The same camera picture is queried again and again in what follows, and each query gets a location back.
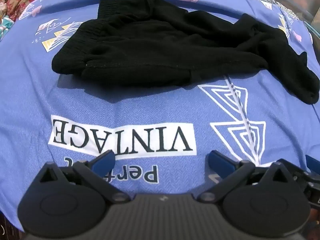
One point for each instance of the black pants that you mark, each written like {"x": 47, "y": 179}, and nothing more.
{"x": 150, "y": 42}

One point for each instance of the teal wavy patterned pillow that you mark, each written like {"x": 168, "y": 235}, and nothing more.
{"x": 5, "y": 25}

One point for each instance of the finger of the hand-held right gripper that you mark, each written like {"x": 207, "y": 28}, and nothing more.
{"x": 312, "y": 161}

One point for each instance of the blue printed bedsheet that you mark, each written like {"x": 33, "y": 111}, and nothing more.
{"x": 150, "y": 112}

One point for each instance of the glass table with teal rim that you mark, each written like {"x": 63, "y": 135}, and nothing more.
{"x": 310, "y": 10}

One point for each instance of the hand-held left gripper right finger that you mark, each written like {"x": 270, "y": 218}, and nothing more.
{"x": 220, "y": 161}

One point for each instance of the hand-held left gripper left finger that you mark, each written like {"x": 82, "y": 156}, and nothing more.
{"x": 103, "y": 162}

